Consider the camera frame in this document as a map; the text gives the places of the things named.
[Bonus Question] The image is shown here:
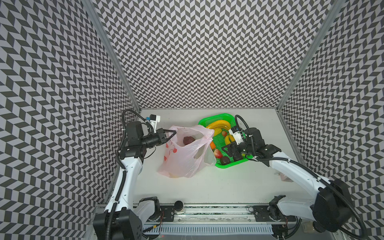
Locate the dark purple fake passionfruit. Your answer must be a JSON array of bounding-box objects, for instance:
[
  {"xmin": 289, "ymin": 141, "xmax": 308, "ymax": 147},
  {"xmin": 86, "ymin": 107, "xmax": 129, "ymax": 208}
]
[{"xmin": 183, "ymin": 136, "xmax": 196, "ymax": 146}]

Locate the small orange fake tangerine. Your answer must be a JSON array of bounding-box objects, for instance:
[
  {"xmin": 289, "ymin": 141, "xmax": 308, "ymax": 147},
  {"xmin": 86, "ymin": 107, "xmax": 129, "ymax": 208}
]
[{"xmin": 210, "ymin": 141, "xmax": 216, "ymax": 151}]

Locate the pink plastic bag peach print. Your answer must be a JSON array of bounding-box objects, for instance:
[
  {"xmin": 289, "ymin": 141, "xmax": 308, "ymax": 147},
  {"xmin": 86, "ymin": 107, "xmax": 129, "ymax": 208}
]
[{"xmin": 158, "ymin": 125, "xmax": 217, "ymax": 178}]

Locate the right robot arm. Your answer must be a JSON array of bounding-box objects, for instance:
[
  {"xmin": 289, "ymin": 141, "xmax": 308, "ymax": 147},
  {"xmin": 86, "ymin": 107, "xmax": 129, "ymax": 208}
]
[{"xmin": 222, "ymin": 126, "xmax": 368, "ymax": 240}]

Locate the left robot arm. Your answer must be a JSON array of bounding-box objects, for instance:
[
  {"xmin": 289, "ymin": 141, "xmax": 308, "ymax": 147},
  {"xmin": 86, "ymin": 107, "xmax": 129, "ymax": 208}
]
[{"xmin": 93, "ymin": 121, "xmax": 177, "ymax": 240}]

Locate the small yellow fake banana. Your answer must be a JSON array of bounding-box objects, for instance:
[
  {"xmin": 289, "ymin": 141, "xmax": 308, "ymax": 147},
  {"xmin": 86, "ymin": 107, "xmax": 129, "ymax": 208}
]
[{"xmin": 225, "ymin": 135, "xmax": 236, "ymax": 145}]

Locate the dark fake plum right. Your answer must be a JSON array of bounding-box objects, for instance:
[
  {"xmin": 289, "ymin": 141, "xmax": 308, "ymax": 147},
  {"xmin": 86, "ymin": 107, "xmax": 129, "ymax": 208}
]
[{"xmin": 220, "ymin": 156, "xmax": 231, "ymax": 166}]

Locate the yellow fake banana bunch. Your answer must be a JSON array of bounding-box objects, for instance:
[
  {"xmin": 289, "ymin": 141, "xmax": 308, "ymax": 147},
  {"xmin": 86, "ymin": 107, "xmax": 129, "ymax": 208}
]
[{"xmin": 206, "ymin": 120, "xmax": 231, "ymax": 137}]

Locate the green plastic basket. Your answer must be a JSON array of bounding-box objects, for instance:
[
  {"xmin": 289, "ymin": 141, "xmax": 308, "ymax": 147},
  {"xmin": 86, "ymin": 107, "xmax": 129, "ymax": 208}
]
[{"xmin": 199, "ymin": 113, "xmax": 248, "ymax": 169}]

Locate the white ribbed vent strip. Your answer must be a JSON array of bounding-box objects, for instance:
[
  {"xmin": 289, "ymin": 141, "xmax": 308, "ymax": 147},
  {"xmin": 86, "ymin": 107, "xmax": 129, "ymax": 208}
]
[{"xmin": 145, "ymin": 225, "xmax": 274, "ymax": 236}]

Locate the black round cap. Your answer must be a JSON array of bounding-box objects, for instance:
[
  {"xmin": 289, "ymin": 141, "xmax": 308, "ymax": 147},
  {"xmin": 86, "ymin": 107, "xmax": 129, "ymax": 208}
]
[{"xmin": 313, "ymin": 222, "xmax": 326, "ymax": 233}]

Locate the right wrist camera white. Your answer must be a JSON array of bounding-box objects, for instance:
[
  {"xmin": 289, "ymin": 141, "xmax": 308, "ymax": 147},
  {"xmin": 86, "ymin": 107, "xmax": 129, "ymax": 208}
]
[{"xmin": 229, "ymin": 125, "xmax": 246, "ymax": 145}]

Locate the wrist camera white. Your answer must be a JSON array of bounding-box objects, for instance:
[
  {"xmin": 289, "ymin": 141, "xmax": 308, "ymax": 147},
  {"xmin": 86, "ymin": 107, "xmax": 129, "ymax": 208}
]
[
  {"xmin": 146, "ymin": 114, "xmax": 161, "ymax": 133},
  {"xmin": 229, "ymin": 125, "xmax": 246, "ymax": 145}
]

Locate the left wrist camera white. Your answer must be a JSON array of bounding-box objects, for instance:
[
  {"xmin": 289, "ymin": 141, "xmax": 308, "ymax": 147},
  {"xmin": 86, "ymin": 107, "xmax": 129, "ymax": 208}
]
[{"xmin": 146, "ymin": 114, "xmax": 161, "ymax": 133}]

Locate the pink object near wall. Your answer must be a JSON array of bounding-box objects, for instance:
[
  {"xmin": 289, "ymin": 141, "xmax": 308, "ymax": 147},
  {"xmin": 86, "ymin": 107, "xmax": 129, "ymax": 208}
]
[{"xmin": 275, "ymin": 172, "xmax": 293, "ymax": 183}]

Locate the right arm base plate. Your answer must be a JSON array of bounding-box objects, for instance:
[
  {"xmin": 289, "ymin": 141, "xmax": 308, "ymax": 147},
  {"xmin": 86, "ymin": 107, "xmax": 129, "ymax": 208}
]
[{"xmin": 249, "ymin": 195, "xmax": 298, "ymax": 224}]

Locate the black knob on rail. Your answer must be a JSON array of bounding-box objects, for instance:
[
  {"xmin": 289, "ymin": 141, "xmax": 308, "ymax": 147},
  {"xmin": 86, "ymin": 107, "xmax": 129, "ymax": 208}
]
[{"xmin": 174, "ymin": 201, "xmax": 184, "ymax": 212}]

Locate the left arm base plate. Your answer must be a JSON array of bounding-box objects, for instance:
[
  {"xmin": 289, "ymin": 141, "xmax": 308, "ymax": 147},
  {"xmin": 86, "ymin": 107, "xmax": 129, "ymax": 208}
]
[{"xmin": 138, "ymin": 197, "xmax": 176, "ymax": 223}]

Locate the aluminium front rail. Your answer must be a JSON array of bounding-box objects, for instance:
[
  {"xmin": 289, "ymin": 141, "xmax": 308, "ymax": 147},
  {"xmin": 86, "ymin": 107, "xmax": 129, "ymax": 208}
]
[{"xmin": 89, "ymin": 203, "xmax": 340, "ymax": 226}]

